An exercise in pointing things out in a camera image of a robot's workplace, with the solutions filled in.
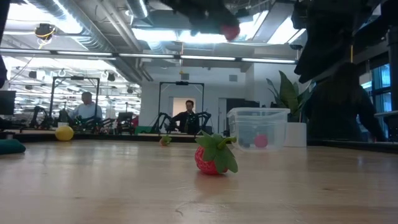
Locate person seated at rig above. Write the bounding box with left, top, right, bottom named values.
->
left=70, top=91, right=103, bottom=121

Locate white plant pot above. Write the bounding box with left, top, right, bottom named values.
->
left=284, top=121, right=308, bottom=148

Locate dark background monitor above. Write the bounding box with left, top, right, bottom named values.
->
left=0, top=90, right=17, bottom=116

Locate long ceiling light strip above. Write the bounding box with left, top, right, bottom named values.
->
left=0, top=48, right=296, bottom=65

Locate green background box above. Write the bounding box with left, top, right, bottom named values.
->
left=134, top=125, right=153, bottom=135

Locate dark green folded cloth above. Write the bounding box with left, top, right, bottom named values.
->
left=0, top=138, right=27, bottom=156

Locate black round hanging device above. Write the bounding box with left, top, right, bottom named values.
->
left=34, top=23, right=57, bottom=41

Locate round red and green strawberry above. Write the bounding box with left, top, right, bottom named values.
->
left=220, top=24, right=241, bottom=42

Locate clear plastic tupperware container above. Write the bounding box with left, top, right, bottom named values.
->
left=226, top=107, right=291, bottom=152

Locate yellow lemon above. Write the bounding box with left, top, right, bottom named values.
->
left=55, top=125, right=75, bottom=142

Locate black background rig frame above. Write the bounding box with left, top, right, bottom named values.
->
left=157, top=81, right=205, bottom=135
left=49, top=75, right=101, bottom=125

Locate silver ceiling duct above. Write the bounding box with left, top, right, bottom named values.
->
left=27, top=0, right=150, bottom=83

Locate person seen from behind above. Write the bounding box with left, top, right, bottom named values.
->
left=303, top=62, right=388, bottom=142

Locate green snake plant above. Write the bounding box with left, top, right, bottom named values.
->
left=266, top=70, right=317, bottom=123

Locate person facing the table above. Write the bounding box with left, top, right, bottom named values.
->
left=172, top=99, right=201, bottom=134

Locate pink raspberry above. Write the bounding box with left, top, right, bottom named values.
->
left=254, top=134, right=269, bottom=149

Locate red strawberry with broad leaves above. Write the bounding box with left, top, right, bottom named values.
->
left=194, top=130, right=239, bottom=175

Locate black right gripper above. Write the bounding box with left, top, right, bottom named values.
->
left=160, top=0, right=241, bottom=35

